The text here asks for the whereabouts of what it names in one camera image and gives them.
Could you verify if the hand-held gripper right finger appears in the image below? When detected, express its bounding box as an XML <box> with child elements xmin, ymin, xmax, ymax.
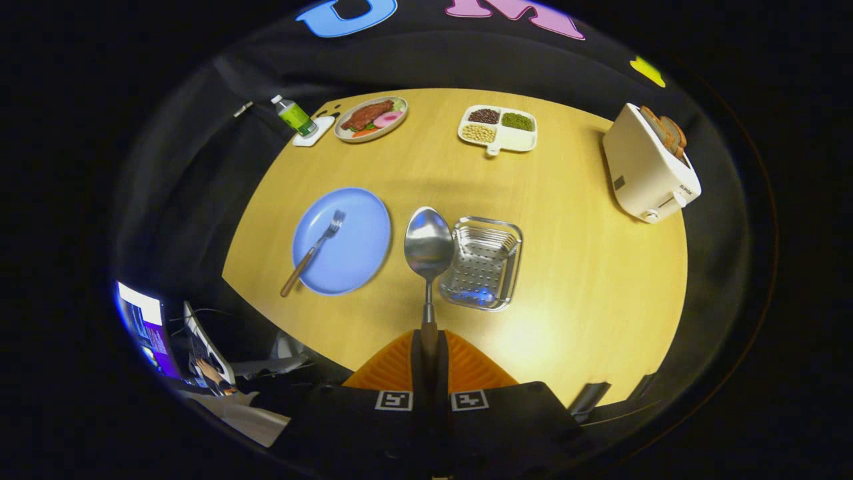
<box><xmin>433</xmin><ymin>330</ymin><xmax>594</xmax><ymax>477</ymax></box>

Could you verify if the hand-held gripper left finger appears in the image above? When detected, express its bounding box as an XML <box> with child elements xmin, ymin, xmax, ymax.
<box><xmin>270</xmin><ymin>330</ymin><xmax>430</xmax><ymax>477</ymax></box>

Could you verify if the wooden-handled metal fork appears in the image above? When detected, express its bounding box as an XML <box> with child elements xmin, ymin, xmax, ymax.
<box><xmin>280</xmin><ymin>209</ymin><xmax>347</xmax><ymax>298</ymax></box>

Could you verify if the wooden-handled metal spoon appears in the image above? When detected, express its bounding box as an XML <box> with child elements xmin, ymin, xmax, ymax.
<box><xmin>404</xmin><ymin>206</ymin><xmax>455</xmax><ymax>374</ymax></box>

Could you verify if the steel drainer basket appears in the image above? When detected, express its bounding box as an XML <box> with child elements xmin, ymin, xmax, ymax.
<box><xmin>438</xmin><ymin>215</ymin><xmax>524</xmax><ymax>312</ymax></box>

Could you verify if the open laptop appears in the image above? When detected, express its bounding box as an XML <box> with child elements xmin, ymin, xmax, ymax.
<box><xmin>183</xmin><ymin>301</ymin><xmax>235</xmax><ymax>386</ymax></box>

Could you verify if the blue plate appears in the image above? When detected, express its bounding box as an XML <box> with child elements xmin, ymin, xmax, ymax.
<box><xmin>292</xmin><ymin>187</ymin><xmax>392</xmax><ymax>296</ymax></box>

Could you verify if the computer monitor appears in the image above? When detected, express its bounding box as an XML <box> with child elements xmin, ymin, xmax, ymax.
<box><xmin>115</xmin><ymin>280</ymin><xmax>184</xmax><ymax>381</ymax></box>

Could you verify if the white divided dish of beans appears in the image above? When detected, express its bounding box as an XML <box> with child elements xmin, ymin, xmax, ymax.
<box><xmin>457</xmin><ymin>105</ymin><xmax>538</xmax><ymax>156</ymax></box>

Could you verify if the white toaster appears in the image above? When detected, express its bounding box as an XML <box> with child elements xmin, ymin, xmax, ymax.
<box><xmin>602</xmin><ymin>103</ymin><xmax>702</xmax><ymax>224</ymax></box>

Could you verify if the white square coaster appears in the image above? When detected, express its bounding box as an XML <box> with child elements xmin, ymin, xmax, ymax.
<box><xmin>293</xmin><ymin>116</ymin><xmax>335</xmax><ymax>147</ymax></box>

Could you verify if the white plate of food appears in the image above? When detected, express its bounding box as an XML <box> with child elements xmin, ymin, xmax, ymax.
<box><xmin>334</xmin><ymin>96</ymin><xmax>409</xmax><ymax>144</ymax></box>

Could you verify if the green plastic bottle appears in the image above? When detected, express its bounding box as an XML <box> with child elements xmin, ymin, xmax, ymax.
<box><xmin>271</xmin><ymin>95</ymin><xmax>319</xmax><ymax>138</ymax></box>

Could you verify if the brown toast slice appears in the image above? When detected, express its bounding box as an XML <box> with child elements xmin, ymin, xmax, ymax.
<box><xmin>660</xmin><ymin>116</ymin><xmax>688</xmax><ymax>159</ymax></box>
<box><xmin>640</xmin><ymin>105</ymin><xmax>675</xmax><ymax>153</ymax></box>

